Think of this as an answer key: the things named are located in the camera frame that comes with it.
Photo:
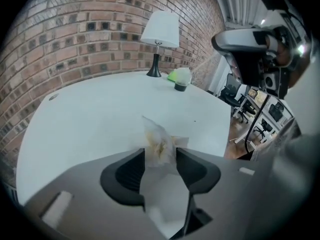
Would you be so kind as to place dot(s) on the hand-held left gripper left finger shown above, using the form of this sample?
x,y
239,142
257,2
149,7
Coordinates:
x,y
110,181

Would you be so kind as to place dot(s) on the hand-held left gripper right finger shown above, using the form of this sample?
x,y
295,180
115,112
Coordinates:
x,y
207,176

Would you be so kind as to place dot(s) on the small white paper scrap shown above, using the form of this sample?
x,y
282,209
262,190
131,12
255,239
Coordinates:
x,y
160,144

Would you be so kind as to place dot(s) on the white table top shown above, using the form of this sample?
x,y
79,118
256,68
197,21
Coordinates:
x,y
100,114

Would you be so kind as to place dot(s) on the green plastic bag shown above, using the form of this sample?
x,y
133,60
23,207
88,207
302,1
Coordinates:
x,y
172,76

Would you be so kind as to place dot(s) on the black office chair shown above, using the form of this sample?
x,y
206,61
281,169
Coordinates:
x,y
265,129
276,111
228,89
243,110

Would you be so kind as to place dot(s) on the person's grey shirt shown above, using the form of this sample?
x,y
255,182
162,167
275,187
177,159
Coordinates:
x,y
295,159

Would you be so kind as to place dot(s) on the cup of dark liquid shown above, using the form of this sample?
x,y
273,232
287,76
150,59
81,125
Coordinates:
x,y
180,86

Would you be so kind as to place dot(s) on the person's face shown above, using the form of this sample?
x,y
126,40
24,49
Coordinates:
x,y
283,55

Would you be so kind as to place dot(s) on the table lamp with black base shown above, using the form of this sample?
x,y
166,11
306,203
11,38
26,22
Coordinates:
x,y
160,29

